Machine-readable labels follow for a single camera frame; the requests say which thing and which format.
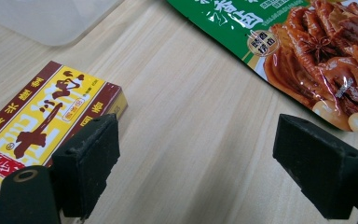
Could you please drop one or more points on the green seasoning packet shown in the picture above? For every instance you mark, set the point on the green seasoning packet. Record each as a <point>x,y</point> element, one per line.
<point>292,46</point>

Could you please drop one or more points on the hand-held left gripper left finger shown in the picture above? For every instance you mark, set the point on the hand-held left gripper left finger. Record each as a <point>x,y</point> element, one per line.
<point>87,161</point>

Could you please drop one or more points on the translucent plastic storage box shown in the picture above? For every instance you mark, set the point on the translucent plastic storage box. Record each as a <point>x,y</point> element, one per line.
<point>49,18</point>

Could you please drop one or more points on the yellow and maroon seasoning box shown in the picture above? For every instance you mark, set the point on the yellow and maroon seasoning box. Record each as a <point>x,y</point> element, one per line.
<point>37,109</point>

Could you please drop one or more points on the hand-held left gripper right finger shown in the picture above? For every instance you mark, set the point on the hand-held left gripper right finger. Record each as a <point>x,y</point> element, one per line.
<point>320,168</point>

